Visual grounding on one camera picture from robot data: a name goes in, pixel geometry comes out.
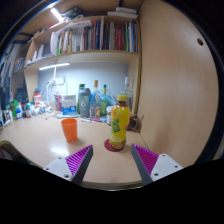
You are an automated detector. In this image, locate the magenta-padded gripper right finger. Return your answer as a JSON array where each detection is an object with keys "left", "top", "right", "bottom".
[{"left": 130, "top": 143, "right": 185, "bottom": 187}]

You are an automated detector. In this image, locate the pink pen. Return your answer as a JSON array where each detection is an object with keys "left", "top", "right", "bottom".
[{"left": 80, "top": 117, "right": 101, "bottom": 123}]

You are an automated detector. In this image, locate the white desk lamp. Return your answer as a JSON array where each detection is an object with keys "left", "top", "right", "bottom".
[{"left": 38, "top": 62, "right": 71, "bottom": 118}]

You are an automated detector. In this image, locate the white bottle with red label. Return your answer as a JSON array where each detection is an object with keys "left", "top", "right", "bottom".
[{"left": 33, "top": 88, "right": 43, "bottom": 106}]

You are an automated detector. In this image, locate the yellow drink bottle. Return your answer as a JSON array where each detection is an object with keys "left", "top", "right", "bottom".
[{"left": 108, "top": 94, "right": 131, "bottom": 151}]

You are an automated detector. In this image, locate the green glass bottle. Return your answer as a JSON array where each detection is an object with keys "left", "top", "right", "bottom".
[{"left": 99, "top": 84, "right": 109, "bottom": 117}]

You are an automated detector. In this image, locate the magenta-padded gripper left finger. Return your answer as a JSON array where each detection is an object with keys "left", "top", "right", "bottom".
[{"left": 43, "top": 144, "right": 95, "bottom": 187}]

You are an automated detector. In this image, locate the blue and white carton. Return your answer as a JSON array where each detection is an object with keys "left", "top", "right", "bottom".
[{"left": 61, "top": 94, "right": 78, "bottom": 116}]

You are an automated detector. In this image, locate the wooden shelf unit with books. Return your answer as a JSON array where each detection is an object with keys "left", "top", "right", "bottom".
[{"left": 23, "top": 5, "right": 140, "bottom": 66}]

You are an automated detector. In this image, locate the white tube ceiling light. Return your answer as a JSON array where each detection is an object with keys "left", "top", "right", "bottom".
[{"left": 50, "top": 7, "right": 64, "bottom": 23}]

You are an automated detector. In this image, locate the orange plastic cup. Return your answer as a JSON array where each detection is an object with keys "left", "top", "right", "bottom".
[{"left": 60, "top": 118, "right": 79, "bottom": 143}]

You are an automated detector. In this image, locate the small green bottle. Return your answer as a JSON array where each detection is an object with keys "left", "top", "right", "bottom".
[{"left": 10, "top": 99, "right": 18, "bottom": 120}]

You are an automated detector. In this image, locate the flat round red coaster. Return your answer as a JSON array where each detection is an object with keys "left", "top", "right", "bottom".
[{"left": 103, "top": 138, "right": 125, "bottom": 153}]

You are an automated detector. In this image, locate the clear glass bottle, white cap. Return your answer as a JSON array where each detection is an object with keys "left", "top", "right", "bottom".
[{"left": 121, "top": 76, "right": 134, "bottom": 109}]

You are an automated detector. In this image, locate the pink packet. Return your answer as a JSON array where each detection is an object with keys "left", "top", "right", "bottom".
[{"left": 53, "top": 94, "right": 64, "bottom": 113}]

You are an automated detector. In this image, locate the brown mug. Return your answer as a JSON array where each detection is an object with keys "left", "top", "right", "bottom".
[{"left": 128, "top": 113, "right": 143, "bottom": 134}]

